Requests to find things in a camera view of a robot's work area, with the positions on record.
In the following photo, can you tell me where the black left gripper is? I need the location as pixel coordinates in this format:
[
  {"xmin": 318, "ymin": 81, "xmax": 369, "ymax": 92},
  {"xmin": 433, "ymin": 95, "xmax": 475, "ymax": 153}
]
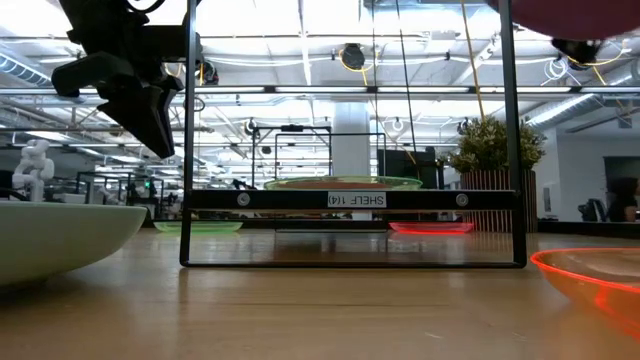
[{"xmin": 50, "ymin": 0, "xmax": 205, "ymax": 160}]

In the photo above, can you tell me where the magenta purple plate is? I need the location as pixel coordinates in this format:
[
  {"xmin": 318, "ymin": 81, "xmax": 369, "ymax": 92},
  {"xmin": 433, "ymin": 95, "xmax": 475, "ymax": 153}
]
[{"xmin": 487, "ymin": 0, "xmax": 640, "ymax": 42}]

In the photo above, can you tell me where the translucent green plate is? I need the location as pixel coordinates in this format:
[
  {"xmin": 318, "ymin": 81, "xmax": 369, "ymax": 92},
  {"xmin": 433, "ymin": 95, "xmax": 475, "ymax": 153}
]
[
  {"xmin": 152, "ymin": 220, "xmax": 245, "ymax": 234},
  {"xmin": 263, "ymin": 175, "xmax": 424, "ymax": 192}
]

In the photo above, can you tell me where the translucent red plate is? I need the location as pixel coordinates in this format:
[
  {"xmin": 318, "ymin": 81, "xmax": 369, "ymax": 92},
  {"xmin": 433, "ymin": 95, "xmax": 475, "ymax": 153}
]
[{"xmin": 388, "ymin": 221, "xmax": 475, "ymax": 237}]

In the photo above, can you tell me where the orange bowl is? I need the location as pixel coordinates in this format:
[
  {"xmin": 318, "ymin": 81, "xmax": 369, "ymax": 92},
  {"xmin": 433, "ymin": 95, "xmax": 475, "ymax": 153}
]
[{"xmin": 529, "ymin": 246, "xmax": 640, "ymax": 342}]

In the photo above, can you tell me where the white robot figure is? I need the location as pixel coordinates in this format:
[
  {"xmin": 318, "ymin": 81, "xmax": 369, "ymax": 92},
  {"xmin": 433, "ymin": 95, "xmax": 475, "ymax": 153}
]
[{"xmin": 11, "ymin": 139, "xmax": 56, "ymax": 203}]

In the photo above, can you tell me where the potted plant in ribbed pot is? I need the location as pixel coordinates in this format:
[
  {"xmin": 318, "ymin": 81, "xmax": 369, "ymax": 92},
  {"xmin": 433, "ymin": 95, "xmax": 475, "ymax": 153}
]
[{"xmin": 446, "ymin": 115, "xmax": 547, "ymax": 234}]

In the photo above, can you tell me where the mint green plate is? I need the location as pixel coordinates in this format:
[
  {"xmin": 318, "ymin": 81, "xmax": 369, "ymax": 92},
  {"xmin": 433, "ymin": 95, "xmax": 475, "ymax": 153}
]
[{"xmin": 0, "ymin": 199, "xmax": 148, "ymax": 287}]

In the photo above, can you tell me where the person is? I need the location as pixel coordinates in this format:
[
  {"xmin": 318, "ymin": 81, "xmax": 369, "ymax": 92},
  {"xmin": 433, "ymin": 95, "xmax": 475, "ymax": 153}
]
[{"xmin": 606, "ymin": 176, "xmax": 640, "ymax": 224}]

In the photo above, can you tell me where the black office chair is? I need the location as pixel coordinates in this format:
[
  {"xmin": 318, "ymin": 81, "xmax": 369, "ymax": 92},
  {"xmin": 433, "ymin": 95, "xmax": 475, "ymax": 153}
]
[{"xmin": 577, "ymin": 197, "xmax": 608, "ymax": 223}]

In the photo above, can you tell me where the black monitor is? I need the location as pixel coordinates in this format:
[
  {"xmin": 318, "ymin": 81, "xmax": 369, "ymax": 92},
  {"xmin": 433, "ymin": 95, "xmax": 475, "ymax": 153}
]
[{"xmin": 377, "ymin": 148, "xmax": 440, "ymax": 191}]

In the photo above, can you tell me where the yellow hanging cable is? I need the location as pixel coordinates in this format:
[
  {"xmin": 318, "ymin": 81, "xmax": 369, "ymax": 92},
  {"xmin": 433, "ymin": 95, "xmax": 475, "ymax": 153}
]
[{"xmin": 458, "ymin": 0, "xmax": 487, "ymax": 123}]

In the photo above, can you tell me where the black metal workstation frame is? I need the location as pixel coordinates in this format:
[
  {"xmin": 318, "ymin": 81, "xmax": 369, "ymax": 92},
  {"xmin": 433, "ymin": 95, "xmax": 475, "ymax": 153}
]
[{"xmin": 251, "ymin": 125, "xmax": 388, "ymax": 192}]

